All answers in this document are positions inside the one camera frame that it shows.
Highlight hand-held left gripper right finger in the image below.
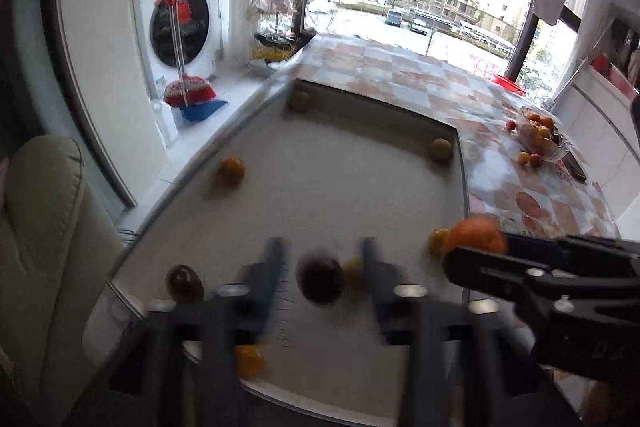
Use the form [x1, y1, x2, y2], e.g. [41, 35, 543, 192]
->
[361, 237, 576, 427]

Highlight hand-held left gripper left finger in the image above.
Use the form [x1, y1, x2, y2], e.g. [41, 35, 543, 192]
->
[107, 237, 287, 427]

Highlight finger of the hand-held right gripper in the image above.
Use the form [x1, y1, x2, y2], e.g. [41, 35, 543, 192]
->
[444, 244, 640, 326]
[500, 231, 640, 259]

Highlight large orange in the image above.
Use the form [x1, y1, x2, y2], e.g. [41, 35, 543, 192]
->
[444, 216, 508, 258]

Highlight dark purple plum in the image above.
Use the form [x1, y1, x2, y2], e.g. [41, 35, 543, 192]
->
[296, 249, 346, 306]
[166, 263, 206, 304]

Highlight grey shallow tray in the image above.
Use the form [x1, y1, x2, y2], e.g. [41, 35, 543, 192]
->
[107, 79, 471, 413]

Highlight small yellow fruit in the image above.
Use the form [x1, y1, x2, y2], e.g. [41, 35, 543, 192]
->
[342, 257, 366, 288]
[235, 344, 267, 380]
[429, 228, 450, 256]

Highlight black smartphone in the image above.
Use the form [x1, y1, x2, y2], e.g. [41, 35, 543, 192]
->
[562, 151, 588, 182]

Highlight clear glass bowl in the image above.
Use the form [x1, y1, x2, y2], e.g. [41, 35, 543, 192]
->
[515, 107, 571, 162]

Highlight white cabinet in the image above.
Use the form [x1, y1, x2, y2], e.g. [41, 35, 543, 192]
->
[550, 79, 640, 228]

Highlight small orange tangerine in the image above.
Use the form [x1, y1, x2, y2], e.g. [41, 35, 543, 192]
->
[215, 157, 247, 188]

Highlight yellow-green round fruit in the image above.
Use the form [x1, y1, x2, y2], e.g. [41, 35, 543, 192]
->
[427, 138, 454, 164]

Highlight red bucket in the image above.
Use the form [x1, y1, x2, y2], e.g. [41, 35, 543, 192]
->
[492, 74, 527, 96]

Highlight blue dustpan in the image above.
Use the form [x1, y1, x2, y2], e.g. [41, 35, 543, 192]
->
[180, 99, 229, 124]

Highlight brown fruit far corner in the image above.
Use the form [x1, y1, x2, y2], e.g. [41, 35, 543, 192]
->
[287, 89, 312, 114]

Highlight white plastic jug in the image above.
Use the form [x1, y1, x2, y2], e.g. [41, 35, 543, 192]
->
[152, 99, 179, 148]

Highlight red mop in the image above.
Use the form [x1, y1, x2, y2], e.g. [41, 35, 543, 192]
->
[162, 0, 218, 108]

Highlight green cushioned chair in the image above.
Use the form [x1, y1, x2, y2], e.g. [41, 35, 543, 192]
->
[0, 134, 138, 413]

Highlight white front-load washing machine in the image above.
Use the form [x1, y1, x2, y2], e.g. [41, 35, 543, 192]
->
[131, 0, 226, 100]

